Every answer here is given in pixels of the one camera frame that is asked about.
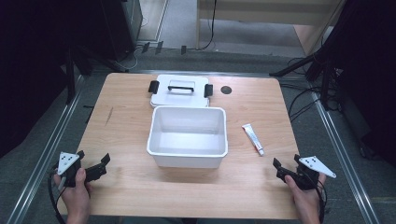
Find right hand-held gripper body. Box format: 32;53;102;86
294;155;337;191

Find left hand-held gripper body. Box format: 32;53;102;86
57;151;94;189

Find person's right hand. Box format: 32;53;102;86
284;173;327;217

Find person's left hand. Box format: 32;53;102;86
52;167;93;217

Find white ointment tube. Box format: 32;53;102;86
241;122;265;157

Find black metal stand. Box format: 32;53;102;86
64;45;125;105

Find white plastic storage box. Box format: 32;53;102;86
146;105;229;169

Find black tripod stand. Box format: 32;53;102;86
268;0;353;110

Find dark curtain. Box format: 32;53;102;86
0;0;108;159

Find black cabinet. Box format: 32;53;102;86
98;0;144;63

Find light wooden furniture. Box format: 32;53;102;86
195;0;347;56

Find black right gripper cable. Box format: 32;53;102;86
306;174;329;224

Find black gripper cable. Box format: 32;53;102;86
47;170;68;224
306;174;329;224

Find metal floor rail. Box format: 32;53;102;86
309;81;381;224
6;74;86;224

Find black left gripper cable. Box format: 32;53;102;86
47;170;68;224

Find black floor cables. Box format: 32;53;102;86
286;55;340;123

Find white floor cable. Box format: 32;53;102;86
113;12;149;72

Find white lid with black handle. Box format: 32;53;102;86
148;74;215;109

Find black hanging cable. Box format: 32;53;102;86
198;0;219;51

